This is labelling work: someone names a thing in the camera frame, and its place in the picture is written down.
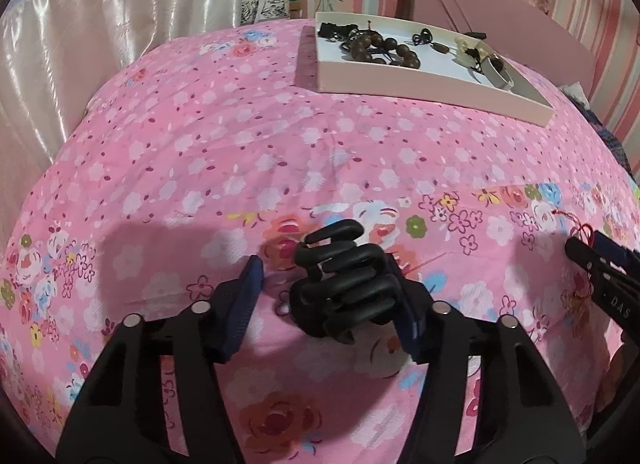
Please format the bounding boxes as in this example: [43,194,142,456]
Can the red knotted cord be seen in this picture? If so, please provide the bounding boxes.
[554,210,597,251]

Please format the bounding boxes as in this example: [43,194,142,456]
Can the pink headboard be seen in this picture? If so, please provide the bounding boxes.
[411,0,609,96]

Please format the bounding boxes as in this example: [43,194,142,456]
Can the wooden bead bracelet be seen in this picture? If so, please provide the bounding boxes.
[340,26,422,71]

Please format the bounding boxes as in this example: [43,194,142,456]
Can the black small hair clip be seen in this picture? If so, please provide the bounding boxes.
[316,22,354,43]

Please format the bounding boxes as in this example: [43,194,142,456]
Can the white shallow cardboard box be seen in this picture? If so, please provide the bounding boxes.
[294,11,556,128]

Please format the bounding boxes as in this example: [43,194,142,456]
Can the pink floral blanket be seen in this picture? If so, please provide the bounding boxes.
[0,16,640,464]

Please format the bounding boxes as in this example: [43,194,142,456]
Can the person's right hand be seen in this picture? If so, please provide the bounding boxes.
[599,338,637,417]

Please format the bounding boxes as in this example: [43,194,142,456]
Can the cream satin curtain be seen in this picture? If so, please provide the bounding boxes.
[0,0,262,225]

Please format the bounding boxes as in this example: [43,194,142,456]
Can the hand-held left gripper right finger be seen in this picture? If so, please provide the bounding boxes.
[385,256,587,464]

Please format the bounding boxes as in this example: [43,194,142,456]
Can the dark patterned clothes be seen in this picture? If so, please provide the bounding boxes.
[560,84,640,186]

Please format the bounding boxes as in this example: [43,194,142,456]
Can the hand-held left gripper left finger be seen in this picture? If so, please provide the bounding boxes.
[55,254,266,464]

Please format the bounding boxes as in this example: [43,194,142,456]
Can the black and white patterned bag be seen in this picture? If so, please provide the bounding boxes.
[240,0,292,25]

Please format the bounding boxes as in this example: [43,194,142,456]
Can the black hair claw clip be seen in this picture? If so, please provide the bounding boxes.
[290,219,402,346]

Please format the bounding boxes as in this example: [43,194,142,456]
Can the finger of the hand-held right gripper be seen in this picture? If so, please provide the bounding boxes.
[564,237,640,334]
[593,233,640,273]

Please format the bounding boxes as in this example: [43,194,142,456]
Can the amber stone pendant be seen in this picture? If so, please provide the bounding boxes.
[412,28,452,56]

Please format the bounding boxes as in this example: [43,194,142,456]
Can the jade pendant with black cord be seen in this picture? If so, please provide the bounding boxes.
[454,39,494,68]

